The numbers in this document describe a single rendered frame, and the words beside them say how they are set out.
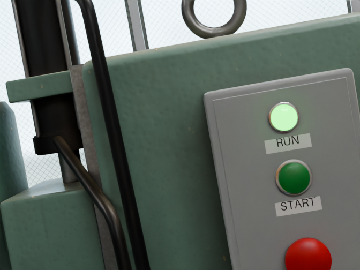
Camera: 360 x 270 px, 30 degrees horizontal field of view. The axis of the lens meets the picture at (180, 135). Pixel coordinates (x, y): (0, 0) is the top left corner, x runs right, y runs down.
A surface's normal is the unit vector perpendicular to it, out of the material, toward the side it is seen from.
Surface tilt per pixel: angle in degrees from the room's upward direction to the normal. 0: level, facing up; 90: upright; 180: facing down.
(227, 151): 90
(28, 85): 90
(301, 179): 91
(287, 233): 90
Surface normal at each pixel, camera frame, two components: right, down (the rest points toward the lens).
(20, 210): -0.06, 0.06
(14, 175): 0.95, -0.15
